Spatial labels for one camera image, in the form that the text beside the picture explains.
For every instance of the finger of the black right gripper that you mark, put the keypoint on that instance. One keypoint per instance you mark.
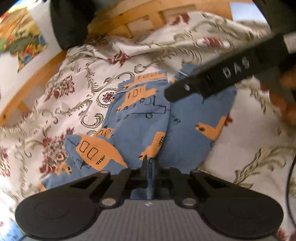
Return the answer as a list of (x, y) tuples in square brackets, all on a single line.
[(269, 57)]

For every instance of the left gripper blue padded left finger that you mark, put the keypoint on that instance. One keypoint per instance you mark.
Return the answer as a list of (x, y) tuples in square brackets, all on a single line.
[(129, 183)]

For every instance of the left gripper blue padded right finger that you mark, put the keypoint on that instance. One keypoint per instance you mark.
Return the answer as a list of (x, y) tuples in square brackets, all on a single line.
[(168, 183)]

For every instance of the blue pants with orange vehicles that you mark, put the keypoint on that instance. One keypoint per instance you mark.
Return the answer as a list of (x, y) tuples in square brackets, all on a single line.
[(141, 124)]

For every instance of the person's right hand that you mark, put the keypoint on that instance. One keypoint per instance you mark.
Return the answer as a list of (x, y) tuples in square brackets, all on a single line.
[(287, 110)]

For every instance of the floral white bedspread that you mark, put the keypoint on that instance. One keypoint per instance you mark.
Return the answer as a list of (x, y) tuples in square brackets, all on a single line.
[(255, 150)]

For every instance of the black jacket on bedpost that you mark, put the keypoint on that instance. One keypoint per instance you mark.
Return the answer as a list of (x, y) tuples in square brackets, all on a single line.
[(70, 20)]

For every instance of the landscape fields painting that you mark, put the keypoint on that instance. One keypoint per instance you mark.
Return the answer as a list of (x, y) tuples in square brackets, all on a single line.
[(21, 36)]

